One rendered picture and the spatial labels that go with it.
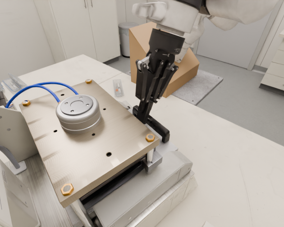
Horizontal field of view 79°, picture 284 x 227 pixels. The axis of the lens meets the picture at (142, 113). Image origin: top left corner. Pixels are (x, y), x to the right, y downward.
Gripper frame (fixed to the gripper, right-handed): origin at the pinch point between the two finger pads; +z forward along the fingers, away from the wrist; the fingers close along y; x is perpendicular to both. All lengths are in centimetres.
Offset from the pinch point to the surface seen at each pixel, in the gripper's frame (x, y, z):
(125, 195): -14.0, -13.4, 9.4
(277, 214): -38, 32, 20
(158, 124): -3.9, 2.9, 2.5
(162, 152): -9.5, 1.3, 7.3
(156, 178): -15.2, -6.6, 7.0
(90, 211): -11.3, -18.7, 14.5
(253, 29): 88, 278, -54
